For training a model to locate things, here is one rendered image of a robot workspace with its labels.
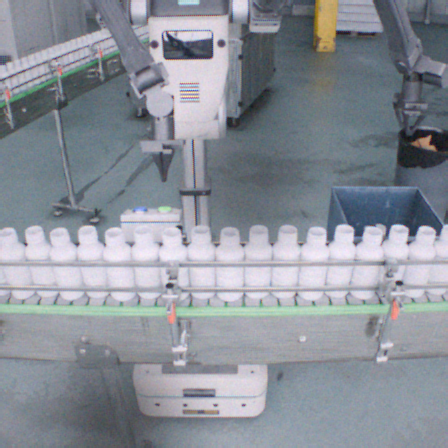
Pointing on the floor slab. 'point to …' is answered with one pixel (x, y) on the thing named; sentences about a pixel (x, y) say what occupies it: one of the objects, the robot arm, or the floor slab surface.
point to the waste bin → (424, 166)
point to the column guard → (325, 25)
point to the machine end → (237, 71)
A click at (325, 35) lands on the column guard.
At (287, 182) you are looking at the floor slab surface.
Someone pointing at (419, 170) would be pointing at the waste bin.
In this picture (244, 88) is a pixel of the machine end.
